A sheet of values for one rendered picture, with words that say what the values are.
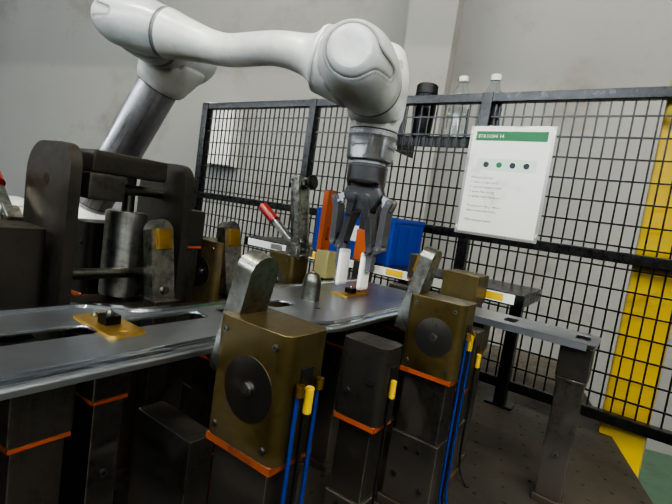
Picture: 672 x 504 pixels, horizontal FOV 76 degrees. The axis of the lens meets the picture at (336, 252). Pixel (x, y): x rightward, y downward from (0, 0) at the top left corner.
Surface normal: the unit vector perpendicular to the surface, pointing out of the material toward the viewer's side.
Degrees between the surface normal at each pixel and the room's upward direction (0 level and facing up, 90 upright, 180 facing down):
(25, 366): 0
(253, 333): 90
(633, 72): 90
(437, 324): 90
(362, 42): 94
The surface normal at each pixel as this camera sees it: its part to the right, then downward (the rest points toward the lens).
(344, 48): -0.10, 0.11
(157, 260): 0.82, -0.04
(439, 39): -0.33, 0.04
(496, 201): -0.57, -0.01
